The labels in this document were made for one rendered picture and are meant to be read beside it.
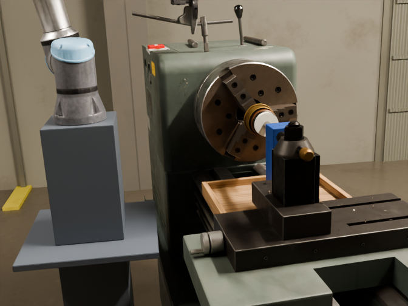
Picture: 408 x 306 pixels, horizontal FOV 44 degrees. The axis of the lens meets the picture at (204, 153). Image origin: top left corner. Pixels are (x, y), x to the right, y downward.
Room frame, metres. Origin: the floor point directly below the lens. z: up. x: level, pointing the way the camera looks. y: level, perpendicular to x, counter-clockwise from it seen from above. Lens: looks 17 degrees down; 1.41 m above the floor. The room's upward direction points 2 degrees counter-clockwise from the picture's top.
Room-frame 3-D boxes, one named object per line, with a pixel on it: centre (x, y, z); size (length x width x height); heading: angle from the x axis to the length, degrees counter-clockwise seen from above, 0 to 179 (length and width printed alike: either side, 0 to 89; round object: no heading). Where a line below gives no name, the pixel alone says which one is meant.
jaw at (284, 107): (1.52, -0.24, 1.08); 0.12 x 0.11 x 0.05; 101
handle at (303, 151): (0.91, -0.19, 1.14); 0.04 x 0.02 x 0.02; 11
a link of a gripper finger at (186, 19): (1.71, 0.03, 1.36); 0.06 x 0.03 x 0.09; 101
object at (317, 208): (0.99, -0.17, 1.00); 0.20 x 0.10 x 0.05; 11
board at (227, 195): (1.29, -0.19, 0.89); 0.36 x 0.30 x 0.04; 101
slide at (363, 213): (0.97, -0.24, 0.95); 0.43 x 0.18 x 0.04; 101
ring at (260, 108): (1.43, -0.17, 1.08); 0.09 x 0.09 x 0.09; 11
